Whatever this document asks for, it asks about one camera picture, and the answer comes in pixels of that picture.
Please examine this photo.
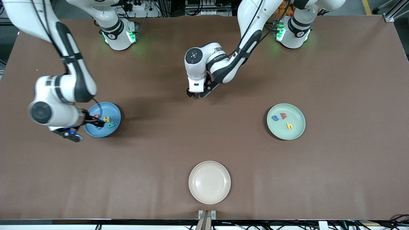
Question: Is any blue plate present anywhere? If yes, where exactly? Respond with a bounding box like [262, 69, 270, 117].
[84, 102, 122, 138]

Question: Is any beige plate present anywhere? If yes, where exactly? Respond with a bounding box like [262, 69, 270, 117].
[189, 161, 231, 205]

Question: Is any green plate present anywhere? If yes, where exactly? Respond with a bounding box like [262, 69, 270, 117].
[267, 103, 306, 141]

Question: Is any background electronics rack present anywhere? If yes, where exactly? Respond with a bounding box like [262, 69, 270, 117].
[185, 0, 224, 16]

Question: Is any white power strip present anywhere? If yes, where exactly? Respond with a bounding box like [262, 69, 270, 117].
[123, 0, 160, 18]

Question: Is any metal bracket at table edge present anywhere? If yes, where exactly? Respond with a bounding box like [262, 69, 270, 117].
[198, 210, 217, 230]

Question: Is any aluminium frame profile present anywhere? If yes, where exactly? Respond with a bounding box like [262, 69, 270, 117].
[383, 0, 409, 23]

